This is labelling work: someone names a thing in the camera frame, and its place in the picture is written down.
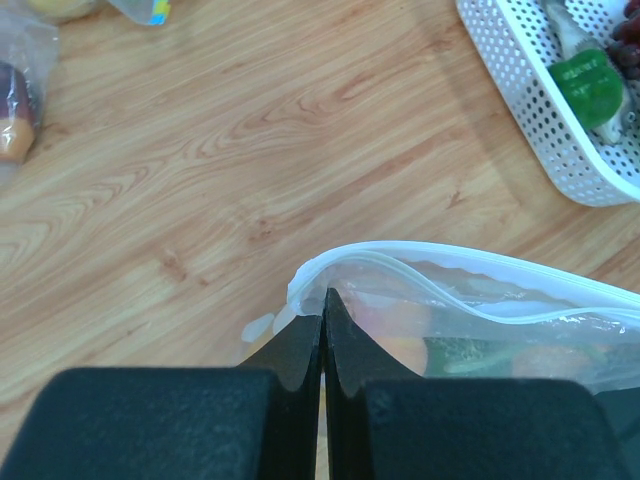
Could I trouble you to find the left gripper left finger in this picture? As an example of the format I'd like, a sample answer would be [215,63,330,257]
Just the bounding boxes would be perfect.
[1,316,323,479]

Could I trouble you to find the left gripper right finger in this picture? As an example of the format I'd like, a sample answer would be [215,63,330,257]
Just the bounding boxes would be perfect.
[323,290,631,479]

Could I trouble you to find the polka dot zip bag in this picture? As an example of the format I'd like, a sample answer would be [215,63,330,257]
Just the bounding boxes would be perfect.
[241,241,639,393]

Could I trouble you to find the green bell pepper toy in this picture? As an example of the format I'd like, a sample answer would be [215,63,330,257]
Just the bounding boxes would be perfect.
[548,49,624,129]

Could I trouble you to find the zip bag with meat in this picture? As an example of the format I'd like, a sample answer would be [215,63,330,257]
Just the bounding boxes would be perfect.
[1,7,58,185]

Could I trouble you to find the red apple toy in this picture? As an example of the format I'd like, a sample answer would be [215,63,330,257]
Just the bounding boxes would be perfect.
[348,300,431,375]

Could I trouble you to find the white plastic basket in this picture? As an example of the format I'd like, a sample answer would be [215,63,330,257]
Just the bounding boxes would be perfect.
[456,1,639,207]

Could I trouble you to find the steak toy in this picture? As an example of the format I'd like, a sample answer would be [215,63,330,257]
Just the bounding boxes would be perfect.
[1,61,36,165]

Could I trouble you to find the red grapes toy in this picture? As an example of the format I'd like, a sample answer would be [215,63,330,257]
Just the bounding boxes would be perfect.
[607,10,639,81]

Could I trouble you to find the yellow pear toy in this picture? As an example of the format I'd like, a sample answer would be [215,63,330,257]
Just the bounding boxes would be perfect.
[25,0,102,23]

